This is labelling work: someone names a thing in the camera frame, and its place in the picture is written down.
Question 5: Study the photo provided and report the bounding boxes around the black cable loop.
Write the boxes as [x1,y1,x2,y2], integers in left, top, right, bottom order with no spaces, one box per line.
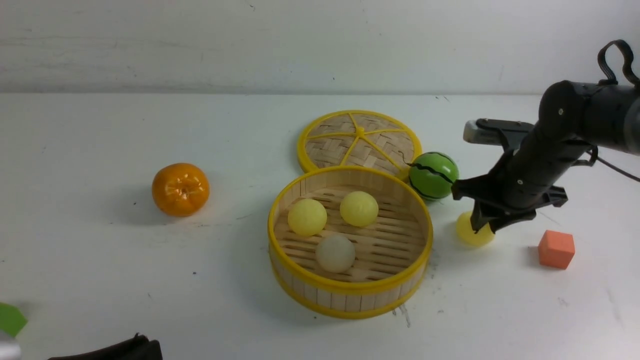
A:
[597,39,640,87]

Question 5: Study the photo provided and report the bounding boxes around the green toy watermelon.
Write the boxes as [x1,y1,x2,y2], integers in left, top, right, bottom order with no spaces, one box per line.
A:
[407,152,460,201]

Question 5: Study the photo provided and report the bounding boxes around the green foam block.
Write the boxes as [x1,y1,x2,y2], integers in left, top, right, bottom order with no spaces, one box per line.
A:
[0,302,28,338]

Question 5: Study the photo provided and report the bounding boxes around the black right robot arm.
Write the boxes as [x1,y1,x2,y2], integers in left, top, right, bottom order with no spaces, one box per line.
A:
[452,80,639,232]

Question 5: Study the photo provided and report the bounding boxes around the bamboo steamer tray yellow rim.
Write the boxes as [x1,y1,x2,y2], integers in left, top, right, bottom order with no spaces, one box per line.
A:
[267,166,434,319]

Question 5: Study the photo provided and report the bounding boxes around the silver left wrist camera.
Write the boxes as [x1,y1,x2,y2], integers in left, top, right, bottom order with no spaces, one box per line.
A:
[0,334,22,360]

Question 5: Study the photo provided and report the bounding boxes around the orange toy tangerine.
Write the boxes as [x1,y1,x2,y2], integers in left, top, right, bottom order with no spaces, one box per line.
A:
[151,162,210,217]

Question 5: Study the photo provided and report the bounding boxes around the woven bamboo steamer lid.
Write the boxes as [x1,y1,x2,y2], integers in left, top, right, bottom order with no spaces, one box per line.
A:
[295,109,423,182]

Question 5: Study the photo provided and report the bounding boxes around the orange foam cube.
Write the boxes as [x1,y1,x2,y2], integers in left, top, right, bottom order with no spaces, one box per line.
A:
[537,229,576,271]

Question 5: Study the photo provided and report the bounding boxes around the white toy bun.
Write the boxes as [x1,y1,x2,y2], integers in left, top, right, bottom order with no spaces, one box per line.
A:
[315,234,356,274]

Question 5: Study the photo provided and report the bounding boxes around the pale yellow toy bun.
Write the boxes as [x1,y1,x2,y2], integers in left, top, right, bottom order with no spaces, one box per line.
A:
[287,198,328,237]

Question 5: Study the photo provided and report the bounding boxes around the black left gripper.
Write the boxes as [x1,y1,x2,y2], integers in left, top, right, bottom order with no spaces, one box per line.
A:
[53,333,163,360]

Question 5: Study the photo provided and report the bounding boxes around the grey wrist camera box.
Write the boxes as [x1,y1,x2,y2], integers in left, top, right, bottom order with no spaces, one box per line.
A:
[462,118,535,151]

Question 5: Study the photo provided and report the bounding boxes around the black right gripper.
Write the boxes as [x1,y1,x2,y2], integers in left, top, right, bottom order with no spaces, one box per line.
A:
[451,126,594,234]

